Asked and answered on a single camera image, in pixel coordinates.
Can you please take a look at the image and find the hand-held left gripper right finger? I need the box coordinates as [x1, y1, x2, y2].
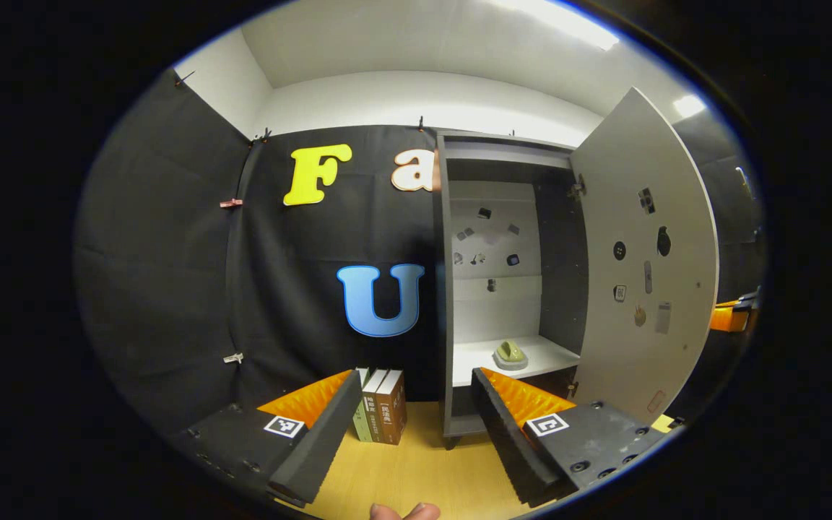
[471, 367, 670, 508]

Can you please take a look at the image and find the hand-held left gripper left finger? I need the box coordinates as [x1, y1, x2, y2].
[170, 370, 364, 506]

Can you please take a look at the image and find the green bottle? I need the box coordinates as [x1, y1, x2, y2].
[493, 339, 529, 372]

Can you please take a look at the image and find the green book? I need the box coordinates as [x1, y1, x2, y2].
[350, 368, 373, 443]

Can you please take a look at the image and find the olive book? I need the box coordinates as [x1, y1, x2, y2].
[362, 368, 390, 443]

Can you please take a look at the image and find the brown book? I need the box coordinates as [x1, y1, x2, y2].
[375, 370, 408, 446]

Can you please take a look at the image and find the small ceiling light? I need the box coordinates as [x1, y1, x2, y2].
[672, 94, 707, 120]

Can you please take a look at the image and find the black backdrop cloth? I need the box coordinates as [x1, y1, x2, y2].
[75, 69, 765, 438]

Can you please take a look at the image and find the long ceiling light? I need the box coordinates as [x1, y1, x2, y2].
[488, 0, 620, 51]

